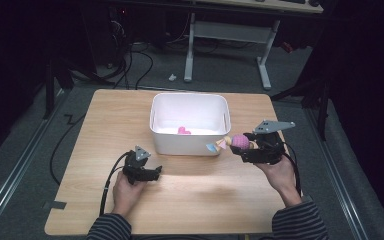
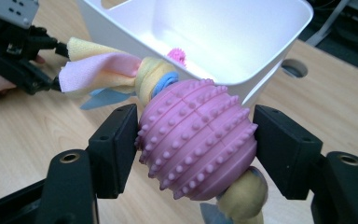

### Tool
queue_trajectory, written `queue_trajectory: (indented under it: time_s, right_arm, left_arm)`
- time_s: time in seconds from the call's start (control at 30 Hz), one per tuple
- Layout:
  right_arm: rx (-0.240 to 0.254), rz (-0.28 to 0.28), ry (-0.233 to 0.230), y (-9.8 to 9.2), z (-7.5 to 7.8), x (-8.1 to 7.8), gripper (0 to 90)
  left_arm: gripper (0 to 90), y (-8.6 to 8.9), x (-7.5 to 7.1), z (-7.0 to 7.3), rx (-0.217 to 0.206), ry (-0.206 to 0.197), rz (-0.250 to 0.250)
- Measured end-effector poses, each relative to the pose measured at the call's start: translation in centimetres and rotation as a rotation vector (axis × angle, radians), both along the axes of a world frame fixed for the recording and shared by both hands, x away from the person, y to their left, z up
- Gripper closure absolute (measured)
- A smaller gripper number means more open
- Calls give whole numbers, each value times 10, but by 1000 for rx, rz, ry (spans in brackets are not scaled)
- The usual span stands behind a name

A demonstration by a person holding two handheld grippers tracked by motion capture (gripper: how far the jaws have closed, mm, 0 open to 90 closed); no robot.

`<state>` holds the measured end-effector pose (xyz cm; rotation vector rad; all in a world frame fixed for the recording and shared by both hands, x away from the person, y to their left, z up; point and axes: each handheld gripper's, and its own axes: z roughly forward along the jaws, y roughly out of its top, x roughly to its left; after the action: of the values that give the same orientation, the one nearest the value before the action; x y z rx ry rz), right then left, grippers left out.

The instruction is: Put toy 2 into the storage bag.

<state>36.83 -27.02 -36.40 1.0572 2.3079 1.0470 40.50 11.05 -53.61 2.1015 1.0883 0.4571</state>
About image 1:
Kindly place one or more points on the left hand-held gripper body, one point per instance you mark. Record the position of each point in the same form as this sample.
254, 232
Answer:
135, 168

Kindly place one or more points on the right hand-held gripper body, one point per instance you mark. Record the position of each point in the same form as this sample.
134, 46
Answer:
270, 150

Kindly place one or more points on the white plastic bin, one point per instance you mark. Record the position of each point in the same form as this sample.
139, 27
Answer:
190, 146

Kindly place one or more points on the pink bone toy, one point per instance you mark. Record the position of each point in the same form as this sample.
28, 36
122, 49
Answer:
183, 131

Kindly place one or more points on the person's left hand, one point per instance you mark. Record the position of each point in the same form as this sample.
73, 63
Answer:
125, 196

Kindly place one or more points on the person's right hand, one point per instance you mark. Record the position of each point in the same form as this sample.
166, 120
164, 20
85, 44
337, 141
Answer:
283, 180

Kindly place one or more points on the black metal stand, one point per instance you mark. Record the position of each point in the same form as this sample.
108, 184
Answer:
49, 93
322, 113

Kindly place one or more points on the grey tape strip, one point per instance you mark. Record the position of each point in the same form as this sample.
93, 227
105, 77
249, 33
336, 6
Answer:
56, 204

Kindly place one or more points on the white paper scrap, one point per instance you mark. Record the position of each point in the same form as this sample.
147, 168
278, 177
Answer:
172, 77

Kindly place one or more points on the red object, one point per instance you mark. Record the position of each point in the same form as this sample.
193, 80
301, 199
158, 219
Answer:
287, 47

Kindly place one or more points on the white-legged wooden desk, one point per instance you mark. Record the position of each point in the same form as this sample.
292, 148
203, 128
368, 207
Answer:
228, 31

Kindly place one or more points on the black computer tower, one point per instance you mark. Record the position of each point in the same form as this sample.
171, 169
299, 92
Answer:
113, 36

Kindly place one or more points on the black keyboard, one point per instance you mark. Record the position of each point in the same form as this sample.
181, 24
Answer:
291, 1

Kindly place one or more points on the black computer mouse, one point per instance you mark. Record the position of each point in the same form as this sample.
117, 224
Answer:
314, 3

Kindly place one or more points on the metal floor rail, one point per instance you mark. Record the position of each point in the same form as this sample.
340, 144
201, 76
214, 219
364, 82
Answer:
338, 176
20, 163

